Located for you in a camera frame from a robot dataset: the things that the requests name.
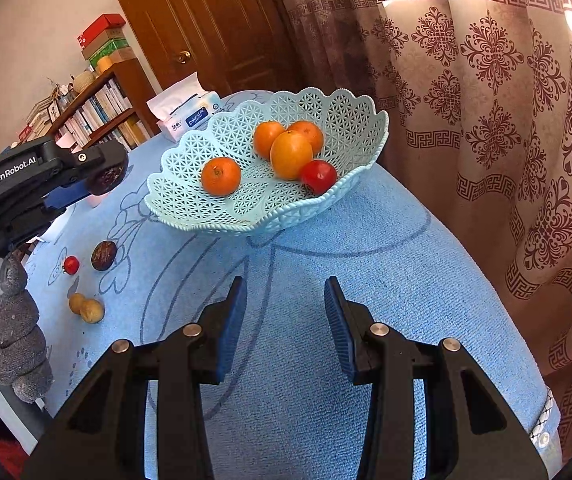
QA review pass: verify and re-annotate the large red tomato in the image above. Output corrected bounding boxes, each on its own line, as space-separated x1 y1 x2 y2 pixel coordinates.
299 159 338 196

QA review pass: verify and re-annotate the green box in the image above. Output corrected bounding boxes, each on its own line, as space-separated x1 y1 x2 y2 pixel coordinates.
82 30 129 61

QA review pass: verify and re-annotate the beige patterned curtain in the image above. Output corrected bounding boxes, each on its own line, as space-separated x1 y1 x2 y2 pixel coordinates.
266 0 572 461

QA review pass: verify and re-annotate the orange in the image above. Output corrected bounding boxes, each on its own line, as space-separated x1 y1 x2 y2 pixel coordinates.
287 120 325 156
253 121 287 159
201 157 242 197
270 130 314 181

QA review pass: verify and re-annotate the light blue lattice basket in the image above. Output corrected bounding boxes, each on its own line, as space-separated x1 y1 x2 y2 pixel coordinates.
144 87 389 235

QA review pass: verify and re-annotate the brown wooden door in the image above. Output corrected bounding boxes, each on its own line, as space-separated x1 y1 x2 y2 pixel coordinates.
102 0 307 111

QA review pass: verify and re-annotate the cardboard box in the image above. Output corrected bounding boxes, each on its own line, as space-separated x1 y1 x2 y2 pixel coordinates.
88 46 137 68

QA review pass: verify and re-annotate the wooden bookshelf with books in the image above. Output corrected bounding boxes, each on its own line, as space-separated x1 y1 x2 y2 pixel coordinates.
18 57 159 153

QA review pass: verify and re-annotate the dark passion fruit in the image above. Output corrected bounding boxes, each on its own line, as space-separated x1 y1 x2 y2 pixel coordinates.
90 240 117 272
88 162 128 196

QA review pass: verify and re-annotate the small woven basket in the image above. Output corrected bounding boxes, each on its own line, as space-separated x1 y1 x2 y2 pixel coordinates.
72 71 98 93

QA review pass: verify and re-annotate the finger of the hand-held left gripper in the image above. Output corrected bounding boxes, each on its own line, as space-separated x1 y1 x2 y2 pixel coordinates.
57 139 130 184
42 183 91 211

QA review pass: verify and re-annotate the tissue pack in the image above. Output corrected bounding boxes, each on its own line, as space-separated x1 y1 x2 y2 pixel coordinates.
146 72 224 142

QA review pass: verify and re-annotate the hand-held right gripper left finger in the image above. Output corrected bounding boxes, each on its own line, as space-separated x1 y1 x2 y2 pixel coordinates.
21 276 247 480

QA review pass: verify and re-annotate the red box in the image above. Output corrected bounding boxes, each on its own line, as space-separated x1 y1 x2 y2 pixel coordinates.
77 14 127 51

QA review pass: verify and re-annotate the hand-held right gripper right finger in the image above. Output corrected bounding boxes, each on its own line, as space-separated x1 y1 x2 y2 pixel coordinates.
324 276 549 480

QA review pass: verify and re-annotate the person's left hand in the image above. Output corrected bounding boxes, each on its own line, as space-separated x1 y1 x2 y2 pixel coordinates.
0 255 53 406

